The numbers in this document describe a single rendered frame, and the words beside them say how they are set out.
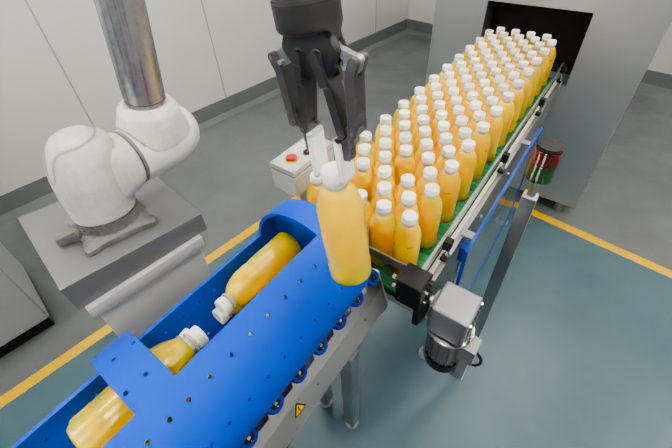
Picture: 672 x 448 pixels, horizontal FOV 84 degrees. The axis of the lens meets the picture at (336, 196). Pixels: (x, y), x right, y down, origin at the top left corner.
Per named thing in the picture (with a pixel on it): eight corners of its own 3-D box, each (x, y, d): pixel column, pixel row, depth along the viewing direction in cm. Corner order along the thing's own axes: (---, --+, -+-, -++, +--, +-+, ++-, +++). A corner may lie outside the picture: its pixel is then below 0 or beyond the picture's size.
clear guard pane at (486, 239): (441, 337, 138) (465, 252, 106) (508, 214, 184) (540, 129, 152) (442, 338, 138) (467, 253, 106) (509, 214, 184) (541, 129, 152)
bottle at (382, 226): (384, 268, 107) (387, 223, 95) (364, 257, 111) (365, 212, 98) (397, 253, 111) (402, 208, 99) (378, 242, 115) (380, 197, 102)
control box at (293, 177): (274, 186, 123) (269, 161, 116) (312, 156, 134) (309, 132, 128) (297, 197, 118) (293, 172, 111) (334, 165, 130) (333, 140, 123)
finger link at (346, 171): (344, 129, 49) (349, 130, 49) (351, 174, 53) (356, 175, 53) (331, 139, 47) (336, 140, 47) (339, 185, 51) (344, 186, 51)
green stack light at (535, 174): (521, 179, 95) (526, 164, 92) (528, 166, 99) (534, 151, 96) (548, 188, 92) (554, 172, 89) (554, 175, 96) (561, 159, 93)
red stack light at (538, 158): (527, 163, 92) (531, 150, 89) (534, 151, 96) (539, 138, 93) (555, 172, 89) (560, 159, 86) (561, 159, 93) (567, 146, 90)
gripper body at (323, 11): (250, -2, 39) (271, 84, 45) (313, -5, 35) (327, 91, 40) (296, -16, 44) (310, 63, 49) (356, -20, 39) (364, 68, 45)
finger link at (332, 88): (325, 43, 44) (335, 41, 43) (352, 130, 49) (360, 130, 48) (305, 53, 41) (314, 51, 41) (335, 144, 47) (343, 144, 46)
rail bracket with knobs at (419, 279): (387, 299, 101) (389, 275, 94) (400, 280, 105) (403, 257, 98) (420, 318, 96) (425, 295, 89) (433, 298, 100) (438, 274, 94)
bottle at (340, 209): (338, 290, 61) (319, 202, 50) (325, 261, 67) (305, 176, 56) (377, 275, 63) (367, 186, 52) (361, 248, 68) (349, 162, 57)
